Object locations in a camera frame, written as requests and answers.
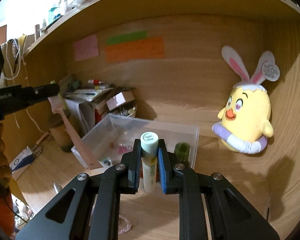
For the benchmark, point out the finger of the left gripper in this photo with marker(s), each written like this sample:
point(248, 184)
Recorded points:
point(32, 95)

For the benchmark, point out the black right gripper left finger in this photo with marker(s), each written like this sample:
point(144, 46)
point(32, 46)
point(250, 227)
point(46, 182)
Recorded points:
point(88, 207)

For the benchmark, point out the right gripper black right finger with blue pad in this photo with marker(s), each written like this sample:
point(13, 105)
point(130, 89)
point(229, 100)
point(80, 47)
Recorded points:
point(209, 206)

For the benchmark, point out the clear plastic syringe tube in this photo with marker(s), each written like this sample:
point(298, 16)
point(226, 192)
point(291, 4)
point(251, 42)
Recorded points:
point(58, 188)

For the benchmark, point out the pink lip balm tube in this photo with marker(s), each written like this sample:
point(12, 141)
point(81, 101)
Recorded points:
point(123, 148)

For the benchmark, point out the dark green pump bottle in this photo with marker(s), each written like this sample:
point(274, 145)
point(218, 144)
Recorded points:
point(182, 151)

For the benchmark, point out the pale green cream tube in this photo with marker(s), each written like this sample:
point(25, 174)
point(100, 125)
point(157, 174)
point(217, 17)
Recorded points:
point(149, 149)

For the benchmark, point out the stack of books and papers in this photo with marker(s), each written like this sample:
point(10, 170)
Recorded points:
point(87, 102)

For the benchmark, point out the clear plastic storage bin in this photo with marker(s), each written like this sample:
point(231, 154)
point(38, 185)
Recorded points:
point(104, 139)

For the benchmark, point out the pink sticky note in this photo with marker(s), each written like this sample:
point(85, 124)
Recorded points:
point(86, 48)

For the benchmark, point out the yellow chick plush toy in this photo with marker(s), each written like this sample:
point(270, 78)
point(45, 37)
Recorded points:
point(244, 123)

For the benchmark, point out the small white cardboard box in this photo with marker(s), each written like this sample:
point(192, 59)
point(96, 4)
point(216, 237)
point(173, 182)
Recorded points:
point(120, 99)

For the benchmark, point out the green sticky note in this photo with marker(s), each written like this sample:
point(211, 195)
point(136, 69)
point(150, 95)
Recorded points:
point(123, 38)

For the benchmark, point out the orange sticky note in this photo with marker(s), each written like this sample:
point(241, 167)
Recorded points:
point(150, 48)

